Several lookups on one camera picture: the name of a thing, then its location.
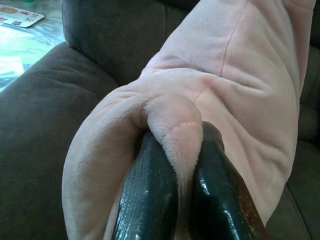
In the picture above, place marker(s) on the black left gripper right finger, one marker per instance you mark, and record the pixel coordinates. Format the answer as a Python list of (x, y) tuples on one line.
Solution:
[(217, 200)]

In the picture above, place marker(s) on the printed play mat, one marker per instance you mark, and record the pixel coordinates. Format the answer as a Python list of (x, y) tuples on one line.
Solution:
[(17, 15)]

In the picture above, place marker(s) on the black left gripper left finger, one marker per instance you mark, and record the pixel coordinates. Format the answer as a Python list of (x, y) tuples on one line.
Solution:
[(150, 195)]

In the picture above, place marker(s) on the pink plush pillow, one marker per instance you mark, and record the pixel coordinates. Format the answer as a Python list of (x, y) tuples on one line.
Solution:
[(225, 87)]

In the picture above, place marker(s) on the dark grey fabric armchair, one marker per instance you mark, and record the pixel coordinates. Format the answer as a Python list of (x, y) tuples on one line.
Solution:
[(50, 112)]

